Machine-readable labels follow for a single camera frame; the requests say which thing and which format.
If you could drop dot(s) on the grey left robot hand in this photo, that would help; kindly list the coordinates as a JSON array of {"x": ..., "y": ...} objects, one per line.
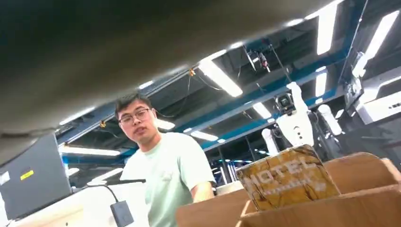
[{"x": 94, "y": 47}]

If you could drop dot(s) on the yellow hotel card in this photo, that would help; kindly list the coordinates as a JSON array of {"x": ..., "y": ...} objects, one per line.
[{"x": 285, "y": 178}]

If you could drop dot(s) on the long ceiling light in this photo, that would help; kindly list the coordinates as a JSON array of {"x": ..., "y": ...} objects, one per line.
[
  {"x": 219, "y": 78},
  {"x": 320, "y": 83},
  {"x": 204, "y": 135},
  {"x": 326, "y": 28},
  {"x": 165, "y": 124},
  {"x": 91, "y": 151},
  {"x": 376, "y": 40},
  {"x": 262, "y": 110}
]

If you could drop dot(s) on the grey laptop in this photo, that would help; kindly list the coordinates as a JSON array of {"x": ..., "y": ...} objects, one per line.
[{"x": 34, "y": 178}]

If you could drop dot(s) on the black ceiling-mounted device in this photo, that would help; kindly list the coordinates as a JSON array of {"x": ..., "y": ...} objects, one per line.
[{"x": 257, "y": 60}]

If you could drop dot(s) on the white humanoid robot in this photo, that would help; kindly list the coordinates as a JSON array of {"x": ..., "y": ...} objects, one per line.
[{"x": 296, "y": 125}]

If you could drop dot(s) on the white ceiling air unit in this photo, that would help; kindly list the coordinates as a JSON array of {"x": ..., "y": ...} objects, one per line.
[{"x": 379, "y": 103}]

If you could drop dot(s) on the person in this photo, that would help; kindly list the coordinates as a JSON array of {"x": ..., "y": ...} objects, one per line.
[{"x": 169, "y": 175}]

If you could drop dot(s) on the wooden card box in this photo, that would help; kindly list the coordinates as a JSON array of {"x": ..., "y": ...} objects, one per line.
[{"x": 344, "y": 210}]

